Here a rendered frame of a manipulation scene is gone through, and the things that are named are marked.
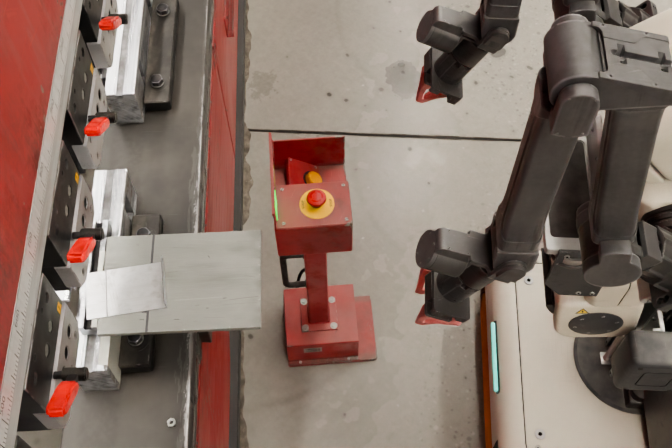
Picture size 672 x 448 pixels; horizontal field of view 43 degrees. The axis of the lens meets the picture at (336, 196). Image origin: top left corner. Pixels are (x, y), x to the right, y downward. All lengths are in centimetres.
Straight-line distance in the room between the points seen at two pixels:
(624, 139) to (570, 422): 125
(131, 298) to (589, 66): 86
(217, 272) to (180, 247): 8
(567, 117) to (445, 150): 191
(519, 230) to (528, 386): 105
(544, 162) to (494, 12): 46
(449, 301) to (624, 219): 32
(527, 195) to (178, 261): 64
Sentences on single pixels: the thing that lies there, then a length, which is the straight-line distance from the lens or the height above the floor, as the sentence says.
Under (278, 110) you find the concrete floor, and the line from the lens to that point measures 287.
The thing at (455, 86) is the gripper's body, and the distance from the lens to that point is 156.
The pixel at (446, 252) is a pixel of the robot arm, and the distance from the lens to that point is 120.
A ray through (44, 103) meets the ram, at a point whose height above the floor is 142.
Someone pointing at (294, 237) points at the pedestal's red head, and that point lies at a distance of 175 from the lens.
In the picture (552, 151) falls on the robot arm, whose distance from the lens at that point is 99.
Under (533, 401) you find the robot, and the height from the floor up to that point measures 28.
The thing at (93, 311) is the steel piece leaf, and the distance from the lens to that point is 145.
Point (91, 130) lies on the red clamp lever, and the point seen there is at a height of 131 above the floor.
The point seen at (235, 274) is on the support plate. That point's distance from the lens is 143.
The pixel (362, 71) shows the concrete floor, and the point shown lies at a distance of 297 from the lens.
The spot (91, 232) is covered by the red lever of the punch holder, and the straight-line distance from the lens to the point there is 120.
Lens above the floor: 227
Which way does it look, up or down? 58 degrees down
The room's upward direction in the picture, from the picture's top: 1 degrees counter-clockwise
